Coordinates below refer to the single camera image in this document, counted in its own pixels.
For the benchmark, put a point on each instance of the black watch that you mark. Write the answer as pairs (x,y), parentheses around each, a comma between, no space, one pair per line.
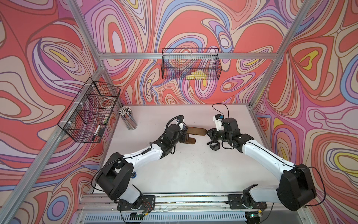
(215,145)

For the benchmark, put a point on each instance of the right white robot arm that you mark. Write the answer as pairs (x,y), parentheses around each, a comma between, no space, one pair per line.
(296,187)

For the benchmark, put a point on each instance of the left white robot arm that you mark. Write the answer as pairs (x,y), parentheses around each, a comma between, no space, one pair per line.
(115,175)

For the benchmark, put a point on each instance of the blue stapler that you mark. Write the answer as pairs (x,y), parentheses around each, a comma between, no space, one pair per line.
(133,175)

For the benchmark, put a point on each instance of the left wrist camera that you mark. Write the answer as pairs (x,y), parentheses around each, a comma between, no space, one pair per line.
(182,126)

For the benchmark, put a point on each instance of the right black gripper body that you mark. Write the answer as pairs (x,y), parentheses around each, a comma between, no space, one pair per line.
(220,135)

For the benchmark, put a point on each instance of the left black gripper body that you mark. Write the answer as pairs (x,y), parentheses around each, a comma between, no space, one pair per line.
(182,137)

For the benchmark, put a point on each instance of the black wire basket left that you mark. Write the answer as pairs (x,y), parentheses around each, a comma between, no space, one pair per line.
(92,106)

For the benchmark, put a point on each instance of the white marker in basket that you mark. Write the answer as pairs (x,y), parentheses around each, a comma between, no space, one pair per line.
(96,132)

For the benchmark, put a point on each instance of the black wire basket back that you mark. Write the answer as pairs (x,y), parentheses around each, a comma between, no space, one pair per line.
(177,63)

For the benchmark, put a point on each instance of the black wire basket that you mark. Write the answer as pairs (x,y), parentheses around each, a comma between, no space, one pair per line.
(177,63)
(92,106)

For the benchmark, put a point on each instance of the brown wooden watch stand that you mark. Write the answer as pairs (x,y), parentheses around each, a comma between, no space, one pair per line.
(193,131)

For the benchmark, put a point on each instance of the yellow paper in basket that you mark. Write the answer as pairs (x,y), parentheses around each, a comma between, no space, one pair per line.
(197,75)

